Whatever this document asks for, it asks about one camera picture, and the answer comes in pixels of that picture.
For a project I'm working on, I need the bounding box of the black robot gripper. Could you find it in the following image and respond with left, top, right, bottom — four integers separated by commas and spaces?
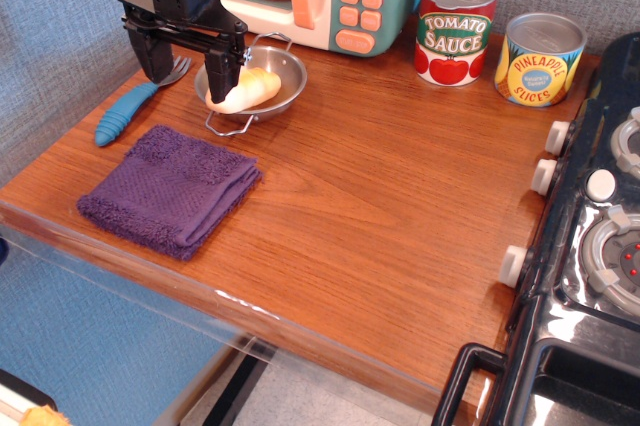
118, 0, 247, 103

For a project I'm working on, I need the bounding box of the purple folded towel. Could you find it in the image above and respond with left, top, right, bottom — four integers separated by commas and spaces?
76, 125, 261, 261

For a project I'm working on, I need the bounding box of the white stove knob lower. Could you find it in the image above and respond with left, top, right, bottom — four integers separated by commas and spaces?
498, 245, 528, 288

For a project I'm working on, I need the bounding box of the white stove knob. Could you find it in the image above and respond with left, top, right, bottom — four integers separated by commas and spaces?
498, 245, 528, 288
530, 159, 557, 196
545, 121, 571, 156

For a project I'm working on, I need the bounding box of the toy bread roll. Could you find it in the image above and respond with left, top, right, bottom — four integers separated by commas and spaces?
205, 67, 282, 114

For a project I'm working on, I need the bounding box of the small steel pan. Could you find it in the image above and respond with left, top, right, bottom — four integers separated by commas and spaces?
194, 32, 307, 137

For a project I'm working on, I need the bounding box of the tomato sauce can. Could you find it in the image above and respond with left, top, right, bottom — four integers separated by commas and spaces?
414, 0, 497, 87

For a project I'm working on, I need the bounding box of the pineapple slices can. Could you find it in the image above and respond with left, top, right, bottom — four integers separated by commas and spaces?
494, 12, 587, 108

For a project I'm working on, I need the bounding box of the white stove knob middle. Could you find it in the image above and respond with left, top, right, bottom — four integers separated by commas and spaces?
530, 159, 557, 196

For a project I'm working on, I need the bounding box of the white stove knob upper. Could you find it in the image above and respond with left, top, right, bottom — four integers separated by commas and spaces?
545, 121, 571, 156

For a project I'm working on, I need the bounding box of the black toy stove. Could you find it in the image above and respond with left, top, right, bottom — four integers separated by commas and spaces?
433, 33, 639, 425

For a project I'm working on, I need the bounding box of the blue handled toy fork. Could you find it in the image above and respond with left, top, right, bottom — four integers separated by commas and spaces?
94, 56, 191, 147

